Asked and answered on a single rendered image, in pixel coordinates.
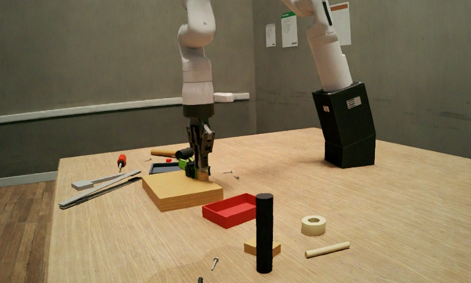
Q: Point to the beige ring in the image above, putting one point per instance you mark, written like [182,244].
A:
[310,228]

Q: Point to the red shallow tray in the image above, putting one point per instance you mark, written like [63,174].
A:
[232,211]

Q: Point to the mallet with black head and wooden handle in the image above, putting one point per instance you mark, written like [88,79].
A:
[180,154]

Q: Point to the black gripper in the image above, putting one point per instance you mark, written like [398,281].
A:
[200,131]

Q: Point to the red-handled screwdriver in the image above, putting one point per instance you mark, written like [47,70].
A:
[121,160]

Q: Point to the black spring clamp with green handles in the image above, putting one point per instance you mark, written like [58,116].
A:
[190,168]

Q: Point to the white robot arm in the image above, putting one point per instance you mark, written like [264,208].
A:
[200,29]

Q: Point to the beige wooden dowel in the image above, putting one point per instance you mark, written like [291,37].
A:
[327,249]

